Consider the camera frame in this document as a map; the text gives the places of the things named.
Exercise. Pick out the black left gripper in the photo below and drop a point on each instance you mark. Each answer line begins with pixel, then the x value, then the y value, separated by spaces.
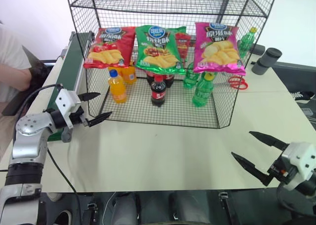
pixel 77 118

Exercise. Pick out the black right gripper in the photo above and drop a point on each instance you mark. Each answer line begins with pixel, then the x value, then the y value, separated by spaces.
pixel 280 170

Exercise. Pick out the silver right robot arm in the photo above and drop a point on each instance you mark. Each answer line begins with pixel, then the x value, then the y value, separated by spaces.
pixel 308 189

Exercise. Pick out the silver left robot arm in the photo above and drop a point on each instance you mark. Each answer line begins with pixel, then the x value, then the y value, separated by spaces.
pixel 27 141

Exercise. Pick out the bare person forearm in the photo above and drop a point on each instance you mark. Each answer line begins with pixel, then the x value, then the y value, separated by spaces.
pixel 13 77

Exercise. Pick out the green conveyor belt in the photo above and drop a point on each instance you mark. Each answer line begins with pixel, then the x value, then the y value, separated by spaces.
pixel 71 62

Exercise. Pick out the orange soda bottle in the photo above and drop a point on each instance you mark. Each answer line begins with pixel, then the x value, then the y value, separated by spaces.
pixel 129 75
pixel 118 89

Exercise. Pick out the cola bottle red label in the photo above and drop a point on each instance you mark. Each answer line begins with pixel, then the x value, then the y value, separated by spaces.
pixel 169 80
pixel 158 94
pixel 149 78

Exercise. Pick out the red potato chips bag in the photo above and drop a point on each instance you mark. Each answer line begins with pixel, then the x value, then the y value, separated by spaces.
pixel 111 47

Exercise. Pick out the dark bag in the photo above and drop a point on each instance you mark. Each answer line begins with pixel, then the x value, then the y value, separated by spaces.
pixel 38 69

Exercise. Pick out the black sneaker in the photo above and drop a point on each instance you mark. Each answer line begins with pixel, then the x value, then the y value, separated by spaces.
pixel 302 96

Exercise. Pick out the green soda bottle yellow cap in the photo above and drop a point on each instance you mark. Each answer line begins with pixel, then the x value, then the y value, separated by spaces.
pixel 245 43
pixel 202 91

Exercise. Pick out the green potato chips bag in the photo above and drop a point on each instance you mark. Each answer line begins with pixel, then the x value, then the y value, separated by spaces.
pixel 158 49

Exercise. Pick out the grey cylindrical roll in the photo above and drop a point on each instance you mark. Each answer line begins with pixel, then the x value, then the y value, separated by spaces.
pixel 265 62

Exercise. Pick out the white shoe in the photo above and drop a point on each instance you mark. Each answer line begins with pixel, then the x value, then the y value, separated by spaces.
pixel 54 197
pixel 64 218

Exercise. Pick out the person in white shirt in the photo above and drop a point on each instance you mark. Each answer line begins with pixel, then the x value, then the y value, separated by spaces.
pixel 10 49

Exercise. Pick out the small red snack bag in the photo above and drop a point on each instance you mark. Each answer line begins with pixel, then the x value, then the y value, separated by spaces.
pixel 184 45

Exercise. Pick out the magenta potato chips bag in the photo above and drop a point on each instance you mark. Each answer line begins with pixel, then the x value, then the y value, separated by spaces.
pixel 219 49

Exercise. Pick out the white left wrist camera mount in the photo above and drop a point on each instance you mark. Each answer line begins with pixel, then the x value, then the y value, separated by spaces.
pixel 65 100

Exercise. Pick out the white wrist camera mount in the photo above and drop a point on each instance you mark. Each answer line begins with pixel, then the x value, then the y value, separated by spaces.
pixel 65 100
pixel 302 156

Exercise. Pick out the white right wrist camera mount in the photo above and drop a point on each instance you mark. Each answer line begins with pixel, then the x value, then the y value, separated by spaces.
pixel 302 156

